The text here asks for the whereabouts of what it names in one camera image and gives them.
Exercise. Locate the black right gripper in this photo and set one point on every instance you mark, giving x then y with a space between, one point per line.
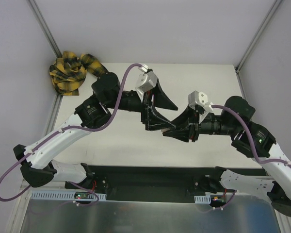
194 124

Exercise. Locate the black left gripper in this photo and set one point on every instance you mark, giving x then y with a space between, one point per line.
147 107

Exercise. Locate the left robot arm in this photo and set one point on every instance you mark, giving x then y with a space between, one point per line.
38 164

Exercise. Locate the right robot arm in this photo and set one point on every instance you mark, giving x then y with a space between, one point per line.
250 139

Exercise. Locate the yellow plaid shirt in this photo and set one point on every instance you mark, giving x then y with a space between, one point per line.
69 72

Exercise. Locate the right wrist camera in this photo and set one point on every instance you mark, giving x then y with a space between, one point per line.
199 102

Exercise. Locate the right white cable duct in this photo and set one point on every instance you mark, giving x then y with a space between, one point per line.
208 199

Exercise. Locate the white cable duct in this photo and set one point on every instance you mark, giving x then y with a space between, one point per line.
62 195
208 199

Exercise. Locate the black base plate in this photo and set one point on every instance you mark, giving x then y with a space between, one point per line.
150 184

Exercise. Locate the left white cable duct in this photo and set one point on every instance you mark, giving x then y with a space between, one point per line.
62 195

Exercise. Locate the aluminium frame post right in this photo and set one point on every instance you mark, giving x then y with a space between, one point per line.
259 33

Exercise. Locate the aluminium frame post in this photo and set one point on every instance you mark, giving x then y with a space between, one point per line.
44 27
259 33

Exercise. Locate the aluminium frame post left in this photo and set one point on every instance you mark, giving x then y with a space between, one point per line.
44 27

